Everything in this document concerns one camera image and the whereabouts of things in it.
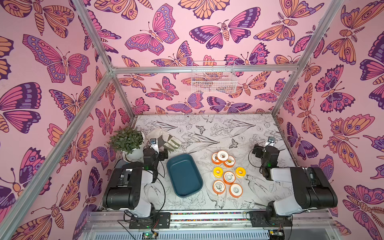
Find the orange sealing tape roll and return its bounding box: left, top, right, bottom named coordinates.
left=223, top=156, right=236, bottom=168
left=213, top=180, right=226, bottom=195
left=217, top=151, right=229, bottom=162
left=212, top=153, right=222, bottom=165
left=223, top=171, right=236, bottom=185
left=229, top=183, right=244, bottom=198

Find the teal plastic storage tray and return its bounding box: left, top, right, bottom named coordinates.
left=167, top=154, right=204, bottom=198

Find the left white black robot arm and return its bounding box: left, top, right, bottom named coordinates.
left=102, top=147, right=168, bottom=220

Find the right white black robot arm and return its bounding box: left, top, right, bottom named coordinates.
left=252, top=145, right=338, bottom=218

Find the yellow sealing tape roll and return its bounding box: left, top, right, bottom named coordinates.
left=213, top=167, right=224, bottom=178
left=235, top=167, right=247, bottom=178

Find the beige grey work glove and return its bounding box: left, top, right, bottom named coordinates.
left=147, top=128, right=182, bottom=152

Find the green potted plant white pot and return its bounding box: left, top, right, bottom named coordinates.
left=109, top=127, right=145, bottom=162

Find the green circuit board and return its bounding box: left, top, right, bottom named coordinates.
left=142, top=232, right=158, bottom=240

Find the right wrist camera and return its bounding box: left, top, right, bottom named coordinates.
left=264, top=137, right=276, bottom=147

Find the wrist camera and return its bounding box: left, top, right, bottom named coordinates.
left=264, top=137, right=276, bottom=147
left=150, top=138, right=159, bottom=153

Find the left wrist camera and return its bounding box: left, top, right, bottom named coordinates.
left=150, top=138, right=159, bottom=153

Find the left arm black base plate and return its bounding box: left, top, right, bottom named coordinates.
left=129, top=212, right=171, bottom=230

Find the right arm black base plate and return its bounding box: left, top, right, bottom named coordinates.
left=248, top=211, right=293, bottom=228

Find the white wire wall basket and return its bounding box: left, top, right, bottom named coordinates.
left=190, top=61, right=238, bottom=94

